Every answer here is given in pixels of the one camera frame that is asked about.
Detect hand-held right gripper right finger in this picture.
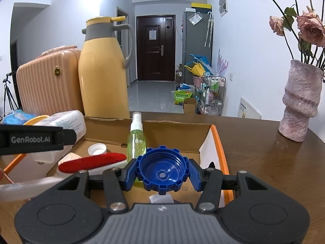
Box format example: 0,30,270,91
186,158,270,212

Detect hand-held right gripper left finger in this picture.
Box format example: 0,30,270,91
57,159,143,212

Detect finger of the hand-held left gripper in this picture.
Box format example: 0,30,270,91
62,128,77,146

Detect white plastic swab container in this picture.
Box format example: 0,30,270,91
32,110,87,163

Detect small white bottle cap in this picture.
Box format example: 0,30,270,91
88,143,106,157

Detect large ridged bottle cap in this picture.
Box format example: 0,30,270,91
136,145,190,196

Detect green spray bottle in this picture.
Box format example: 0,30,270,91
127,112,148,183

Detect red and white lint brush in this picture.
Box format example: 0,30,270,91
0,152,127,202

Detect red cardboard box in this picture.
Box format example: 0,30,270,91
4,115,234,209

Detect yellow mug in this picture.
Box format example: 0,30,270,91
24,115,50,126

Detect blue tissue pack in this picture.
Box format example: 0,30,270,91
2,109,36,125

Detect black tripod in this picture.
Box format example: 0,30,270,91
2,72,19,115

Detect beige ribbed suitcase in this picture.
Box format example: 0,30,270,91
16,45,85,116

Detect yellow thermos jug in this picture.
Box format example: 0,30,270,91
78,16,135,119

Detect small brown cardboard box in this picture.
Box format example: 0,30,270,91
183,98,197,115

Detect green bag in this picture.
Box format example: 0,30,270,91
175,89,193,106

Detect white board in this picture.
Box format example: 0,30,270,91
237,97,262,120

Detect yellow watering can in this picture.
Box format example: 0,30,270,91
184,62,205,77

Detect dark brown door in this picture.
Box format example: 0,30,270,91
136,15,176,82

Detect blue plastic dustpan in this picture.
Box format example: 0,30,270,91
190,54,211,69

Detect pink textured vase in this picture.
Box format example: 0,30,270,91
278,59,324,143

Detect grey refrigerator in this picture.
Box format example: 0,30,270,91
182,11,214,92

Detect hanging umbrella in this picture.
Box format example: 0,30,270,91
204,12,214,47

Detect paper on refrigerator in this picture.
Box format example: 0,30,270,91
188,14,204,26

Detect yellow and black box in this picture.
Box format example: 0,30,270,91
191,2,212,12

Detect bunch of dried pink roses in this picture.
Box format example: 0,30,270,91
232,0,325,70

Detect wire storage cart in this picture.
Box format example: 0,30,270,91
200,72,226,116

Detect purple wall decoration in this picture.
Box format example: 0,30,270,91
217,49,229,75

